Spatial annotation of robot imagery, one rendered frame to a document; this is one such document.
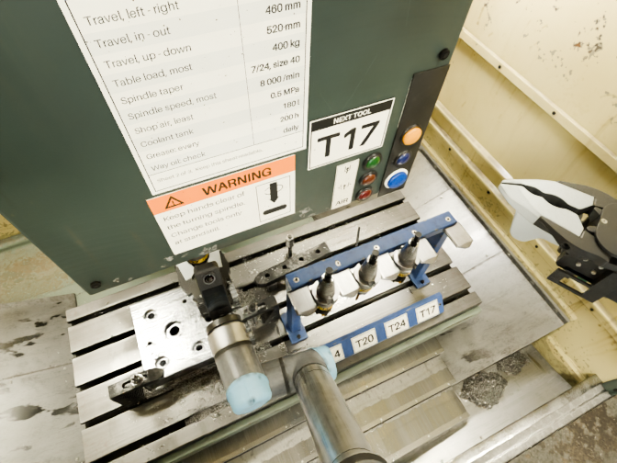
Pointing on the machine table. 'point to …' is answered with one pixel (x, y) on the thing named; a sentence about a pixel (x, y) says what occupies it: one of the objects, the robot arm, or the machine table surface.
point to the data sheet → (199, 80)
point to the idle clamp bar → (291, 265)
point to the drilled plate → (177, 299)
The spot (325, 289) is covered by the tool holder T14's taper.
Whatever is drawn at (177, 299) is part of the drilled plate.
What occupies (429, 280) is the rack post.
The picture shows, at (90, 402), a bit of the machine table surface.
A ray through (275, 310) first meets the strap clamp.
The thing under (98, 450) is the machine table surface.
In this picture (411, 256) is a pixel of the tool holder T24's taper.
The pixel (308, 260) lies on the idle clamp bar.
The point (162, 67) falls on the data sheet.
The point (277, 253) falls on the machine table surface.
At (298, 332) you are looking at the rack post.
